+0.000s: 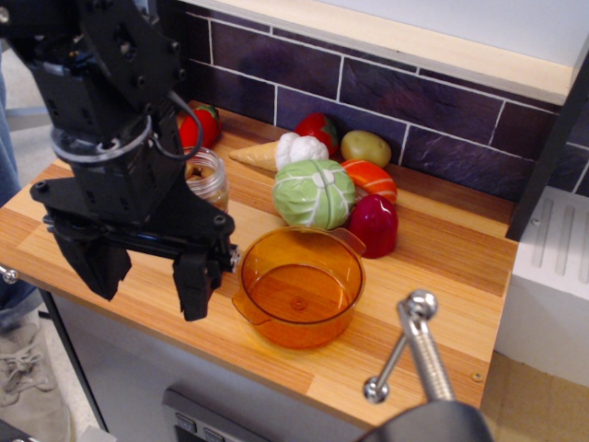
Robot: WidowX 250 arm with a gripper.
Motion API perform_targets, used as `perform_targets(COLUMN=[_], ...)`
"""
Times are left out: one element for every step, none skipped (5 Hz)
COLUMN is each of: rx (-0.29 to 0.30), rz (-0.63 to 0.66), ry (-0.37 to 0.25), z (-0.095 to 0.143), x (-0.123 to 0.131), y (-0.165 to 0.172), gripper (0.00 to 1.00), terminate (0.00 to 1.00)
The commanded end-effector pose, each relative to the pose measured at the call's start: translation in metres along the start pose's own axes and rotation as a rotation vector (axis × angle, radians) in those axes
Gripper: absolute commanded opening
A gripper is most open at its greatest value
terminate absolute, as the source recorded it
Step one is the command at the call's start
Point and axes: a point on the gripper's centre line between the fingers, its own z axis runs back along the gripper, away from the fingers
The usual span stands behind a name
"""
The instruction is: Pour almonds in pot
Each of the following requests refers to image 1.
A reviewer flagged green toy cabbage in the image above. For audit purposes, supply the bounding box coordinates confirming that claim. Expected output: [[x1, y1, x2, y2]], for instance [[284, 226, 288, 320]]
[[272, 159, 355, 230]]

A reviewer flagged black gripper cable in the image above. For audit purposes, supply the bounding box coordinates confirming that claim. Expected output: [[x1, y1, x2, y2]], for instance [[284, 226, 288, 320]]
[[151, 90, 204, 161]]

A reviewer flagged orange transparent pot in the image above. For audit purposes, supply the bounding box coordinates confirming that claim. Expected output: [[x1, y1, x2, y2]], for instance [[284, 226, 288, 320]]
[[233, 227, 365, 349]]

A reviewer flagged grey sneaker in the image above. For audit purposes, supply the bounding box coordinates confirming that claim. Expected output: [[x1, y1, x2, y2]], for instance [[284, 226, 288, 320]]
[[1, 323, 71, 441]]

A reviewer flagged blue jeans leg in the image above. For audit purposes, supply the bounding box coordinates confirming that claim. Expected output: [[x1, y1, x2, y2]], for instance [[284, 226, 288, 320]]
[[0, 68, 45, 332]]

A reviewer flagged orange salmon sushi toy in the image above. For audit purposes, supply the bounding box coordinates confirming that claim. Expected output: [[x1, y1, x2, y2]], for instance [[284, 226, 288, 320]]
[[341, 159, 398, 204]]

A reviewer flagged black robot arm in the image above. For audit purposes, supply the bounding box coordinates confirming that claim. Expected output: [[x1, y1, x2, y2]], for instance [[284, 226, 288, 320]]
[[1, 1, 237, 321]]

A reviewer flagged clear jar of almonds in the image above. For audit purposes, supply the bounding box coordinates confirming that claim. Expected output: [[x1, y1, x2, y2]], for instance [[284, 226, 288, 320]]
[[185, 148, 229, 212]]

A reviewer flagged silver metal clamp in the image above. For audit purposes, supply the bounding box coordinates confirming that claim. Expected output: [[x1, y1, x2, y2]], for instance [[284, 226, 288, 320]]
[[361, 289, 493, 441]]

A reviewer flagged magenta toy beet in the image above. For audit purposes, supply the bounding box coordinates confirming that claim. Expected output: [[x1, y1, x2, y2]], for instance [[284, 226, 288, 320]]
[[347, 194, 398, 259]]

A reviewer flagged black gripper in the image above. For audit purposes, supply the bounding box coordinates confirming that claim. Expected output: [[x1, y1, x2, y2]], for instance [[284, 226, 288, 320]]
[[31, 106, 239, 321]]

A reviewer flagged dark vertical frame post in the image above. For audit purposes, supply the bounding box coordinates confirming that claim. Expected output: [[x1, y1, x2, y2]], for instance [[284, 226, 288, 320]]
[[506, 39, 588, 241]]

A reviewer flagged red toy chili pepper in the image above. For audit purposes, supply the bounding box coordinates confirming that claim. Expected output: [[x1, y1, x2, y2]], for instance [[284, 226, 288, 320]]
[[177, 105, 222, 151]]

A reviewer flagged white ribbed appliance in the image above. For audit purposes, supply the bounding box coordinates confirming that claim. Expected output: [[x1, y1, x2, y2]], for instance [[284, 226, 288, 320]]
[[495, 187, 588, 385]]

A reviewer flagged small metal knob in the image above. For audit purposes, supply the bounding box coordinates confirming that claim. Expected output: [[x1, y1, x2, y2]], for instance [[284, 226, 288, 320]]
[[0, 266, 19, 285]]

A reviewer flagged yellow toy potato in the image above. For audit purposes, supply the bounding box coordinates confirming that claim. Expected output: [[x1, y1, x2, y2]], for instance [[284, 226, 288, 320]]
[[340, 130, 392, 168]]

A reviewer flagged grey control panel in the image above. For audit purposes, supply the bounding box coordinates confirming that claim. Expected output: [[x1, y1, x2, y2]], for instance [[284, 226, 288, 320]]
[[162, 389, 265, 442]]

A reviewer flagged red toy strawberry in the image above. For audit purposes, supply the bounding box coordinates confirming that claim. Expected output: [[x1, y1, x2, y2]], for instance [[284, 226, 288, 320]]
[[294, 112, 340, 156]]

